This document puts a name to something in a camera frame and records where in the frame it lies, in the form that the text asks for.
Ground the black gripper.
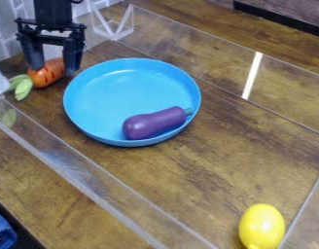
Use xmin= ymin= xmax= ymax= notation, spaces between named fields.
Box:
xmin=16 ymin=0 xmax=86 ymax=75

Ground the orange toy carrot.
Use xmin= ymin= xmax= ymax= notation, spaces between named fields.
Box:
xmin=8 ymin=57 xmax=67 ymax=101

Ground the blue round plastic tray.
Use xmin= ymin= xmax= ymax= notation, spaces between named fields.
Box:
xmin=64 ymin=58 xmax=202 ymax=147

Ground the white sheer curtain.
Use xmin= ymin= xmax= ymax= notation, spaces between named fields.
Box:
xmin=0 ymin=0 xmax=120 ymax=62

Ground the purple toy eggplant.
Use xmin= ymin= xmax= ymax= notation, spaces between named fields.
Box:
xmin=122 ymin=106 xmax=194 ymax=140

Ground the blue plastic object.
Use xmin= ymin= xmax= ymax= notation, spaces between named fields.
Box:
xmin=0 ymin=215 xmax=19 ymax=249

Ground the yellow toy lemon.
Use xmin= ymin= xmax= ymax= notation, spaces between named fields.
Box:
xmin=239 ymin=203 xmax=286 ymax=249

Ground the clear acrylic enclosure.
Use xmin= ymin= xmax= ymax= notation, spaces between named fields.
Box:
xmin=0 ymin=0 xmax=319 ymax=249

